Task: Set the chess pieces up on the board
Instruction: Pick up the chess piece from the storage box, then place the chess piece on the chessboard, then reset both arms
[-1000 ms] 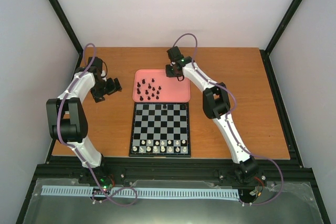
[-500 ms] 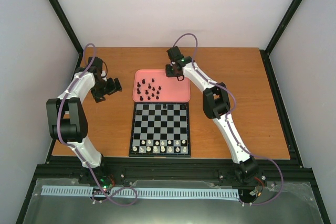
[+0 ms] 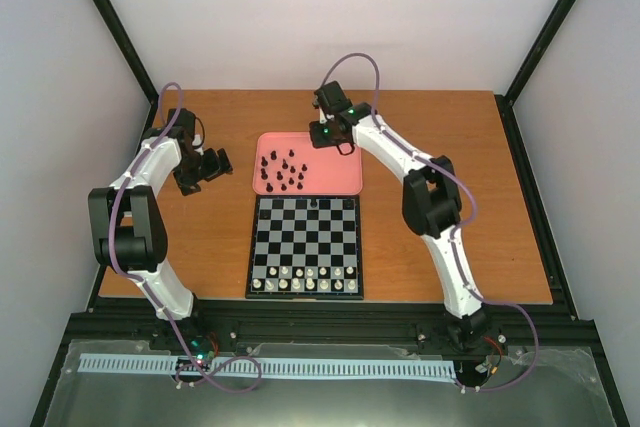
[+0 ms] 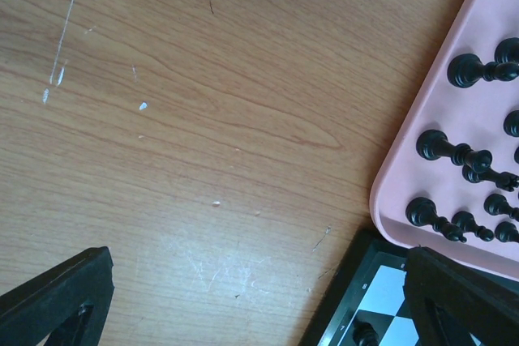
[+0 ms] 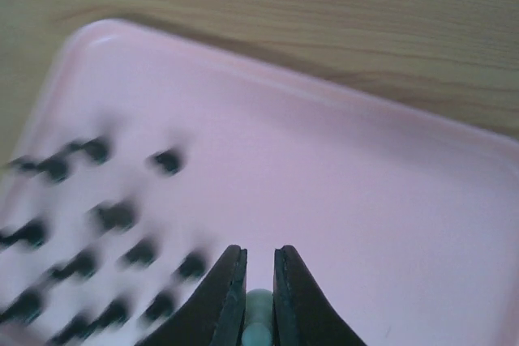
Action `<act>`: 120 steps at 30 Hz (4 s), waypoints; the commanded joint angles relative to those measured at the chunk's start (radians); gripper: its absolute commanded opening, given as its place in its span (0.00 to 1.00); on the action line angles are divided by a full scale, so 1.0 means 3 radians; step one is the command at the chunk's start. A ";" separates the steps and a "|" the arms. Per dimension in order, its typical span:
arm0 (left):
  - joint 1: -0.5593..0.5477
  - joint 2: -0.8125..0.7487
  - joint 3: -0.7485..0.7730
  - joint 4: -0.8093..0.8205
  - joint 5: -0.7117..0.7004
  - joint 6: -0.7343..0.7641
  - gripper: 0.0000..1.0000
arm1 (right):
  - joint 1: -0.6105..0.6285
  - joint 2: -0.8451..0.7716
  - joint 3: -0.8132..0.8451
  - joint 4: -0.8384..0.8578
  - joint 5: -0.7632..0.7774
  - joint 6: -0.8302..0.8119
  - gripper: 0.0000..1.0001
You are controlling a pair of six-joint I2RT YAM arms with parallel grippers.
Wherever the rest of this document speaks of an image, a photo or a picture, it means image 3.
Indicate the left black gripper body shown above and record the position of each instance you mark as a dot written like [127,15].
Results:
[196,169]

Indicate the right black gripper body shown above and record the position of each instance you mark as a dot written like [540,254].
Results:
[325,139]

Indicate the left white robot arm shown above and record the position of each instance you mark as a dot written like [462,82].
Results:
[128,232]

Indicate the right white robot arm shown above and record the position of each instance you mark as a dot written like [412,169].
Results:
[431,201]

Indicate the pink plastic tray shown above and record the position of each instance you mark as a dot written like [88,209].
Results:
[311,171]

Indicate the black and white chessboard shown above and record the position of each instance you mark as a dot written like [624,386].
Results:
[299,240]

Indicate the clear acrylic sheet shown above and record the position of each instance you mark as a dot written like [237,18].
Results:
[559,389]

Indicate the black aluminium frame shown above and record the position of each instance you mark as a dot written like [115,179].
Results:
[559,324]

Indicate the light blue cable duct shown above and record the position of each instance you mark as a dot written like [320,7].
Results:
[271,368]

